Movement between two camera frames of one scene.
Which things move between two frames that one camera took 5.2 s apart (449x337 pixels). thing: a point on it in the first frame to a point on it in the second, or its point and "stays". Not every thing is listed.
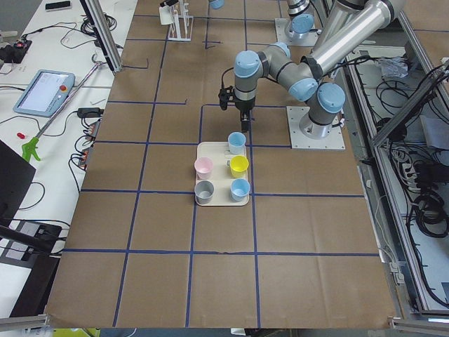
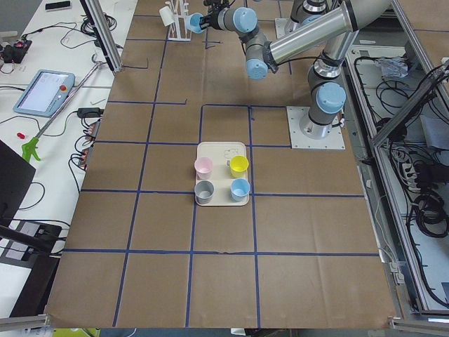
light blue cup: x=236 y=142 to x=193 y=22
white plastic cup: x=166 y=15 stays
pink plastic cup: x=203 y=167 stays
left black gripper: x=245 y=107 to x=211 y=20
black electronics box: x=14 y=53 stays
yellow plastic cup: x=238 y=166 stays
